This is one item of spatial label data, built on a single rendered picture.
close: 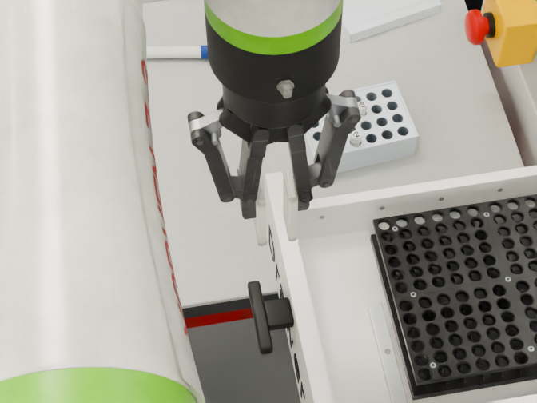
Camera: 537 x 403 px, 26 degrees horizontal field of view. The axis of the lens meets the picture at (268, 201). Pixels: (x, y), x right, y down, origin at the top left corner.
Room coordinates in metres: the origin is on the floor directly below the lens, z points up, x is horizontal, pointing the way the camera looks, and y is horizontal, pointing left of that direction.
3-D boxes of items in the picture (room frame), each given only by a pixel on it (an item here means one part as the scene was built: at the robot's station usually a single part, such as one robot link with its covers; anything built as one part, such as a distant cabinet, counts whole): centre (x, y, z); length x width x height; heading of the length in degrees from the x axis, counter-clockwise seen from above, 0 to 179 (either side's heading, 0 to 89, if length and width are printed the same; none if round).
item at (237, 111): (0.53, 0.00, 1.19); 0.08 x 0.07 x 0.09; 100
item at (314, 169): (0.53, -0.04, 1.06); 0.03 x 0.01 x 0.05; 100
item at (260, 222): (0.53, 0.01, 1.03); 0.03 x 0.01 x 0.07; 10
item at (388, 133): (0.80, -0.10, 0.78); 0.12 x 0.08 x 0.04; 106
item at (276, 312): (0.49, 0.00, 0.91); 0.07 x 0.04 x 0.01; 10
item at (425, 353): (0.52, -0.13, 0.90); 0.18 x 0.02 x 0.01; 10
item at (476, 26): (0.87, -0.24, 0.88); 0.04 x 0.03 x 0.04; 10
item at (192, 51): (0.92, 0.11, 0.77); 0.14 x 0.02 x 0.02; 91
